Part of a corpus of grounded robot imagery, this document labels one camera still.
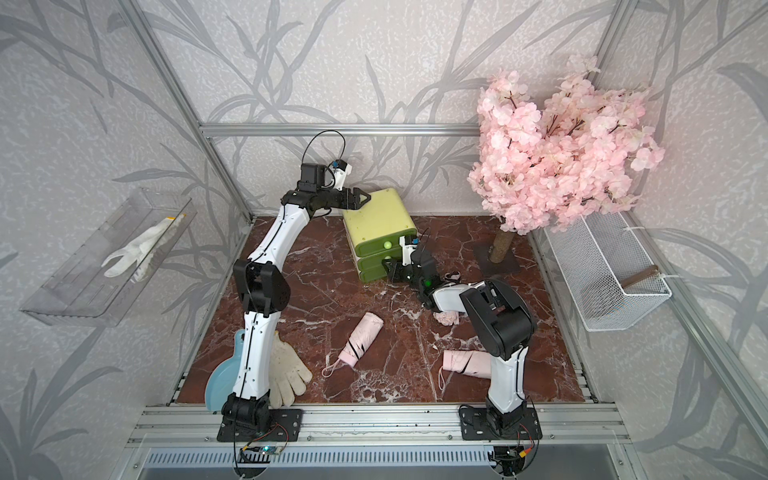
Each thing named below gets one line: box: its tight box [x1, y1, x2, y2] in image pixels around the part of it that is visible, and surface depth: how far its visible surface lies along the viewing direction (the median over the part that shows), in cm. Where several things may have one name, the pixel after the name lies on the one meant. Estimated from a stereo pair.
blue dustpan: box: [205, 329, 245, 411], surface depth 82 cm
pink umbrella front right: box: [442, 350, 491, 380], surface depth 83 cm
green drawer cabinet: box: [342, 188, 418, 283], surface depth 91 cm
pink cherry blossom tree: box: [467, 56, 666, 234], surface depth 65 cm
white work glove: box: [269, 331, 313, 409], surface depth 83 cm
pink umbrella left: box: [322, 312, 385, 377], surface depth 86 cm
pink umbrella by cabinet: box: [432, 311, 460, 326], surface depth 91 cm
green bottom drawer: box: [358, 256, 388, 283], surface depth 95 cm
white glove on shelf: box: [102, 214, 186, 283], surface depth 68 cm
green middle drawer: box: [357, 248, 402, 272], surface depth 94 cm
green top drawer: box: [354, 228, 417, 257], surface depth 89 cm
